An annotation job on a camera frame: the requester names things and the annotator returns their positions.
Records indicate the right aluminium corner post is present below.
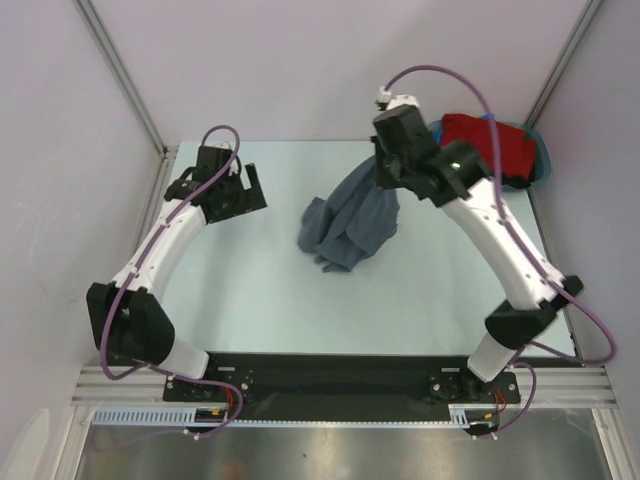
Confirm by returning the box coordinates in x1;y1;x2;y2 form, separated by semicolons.
524;0;606;128

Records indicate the aluminium corner post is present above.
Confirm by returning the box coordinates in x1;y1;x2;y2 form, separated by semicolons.
524;0;606;128
72;0;169;154

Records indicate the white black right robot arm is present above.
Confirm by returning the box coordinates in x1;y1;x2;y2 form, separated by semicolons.
371;90;584;401

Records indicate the grey blue t shirt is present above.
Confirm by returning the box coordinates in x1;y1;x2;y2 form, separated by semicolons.
297;157;400;273

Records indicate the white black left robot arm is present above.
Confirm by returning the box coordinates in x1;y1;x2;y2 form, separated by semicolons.
86;142;267;400

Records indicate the black t shirt in basket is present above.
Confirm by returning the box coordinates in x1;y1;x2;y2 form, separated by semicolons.
499;134;544;191

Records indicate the aluminium front frame rail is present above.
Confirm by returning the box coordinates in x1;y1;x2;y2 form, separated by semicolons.
72;366;617;409

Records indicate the slotted grey cable duct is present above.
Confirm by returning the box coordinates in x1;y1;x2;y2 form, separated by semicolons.
92;406;496;429

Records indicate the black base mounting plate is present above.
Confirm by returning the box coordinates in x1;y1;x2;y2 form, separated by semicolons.
161;353;524;424

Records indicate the red t shirt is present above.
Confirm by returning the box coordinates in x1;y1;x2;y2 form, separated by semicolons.
440;113;536;181

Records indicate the left aluminium corner post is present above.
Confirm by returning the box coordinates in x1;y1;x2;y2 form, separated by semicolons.
72;0;169;154

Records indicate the blue plastic basket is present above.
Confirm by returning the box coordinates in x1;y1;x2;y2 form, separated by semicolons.
428;115;551;191

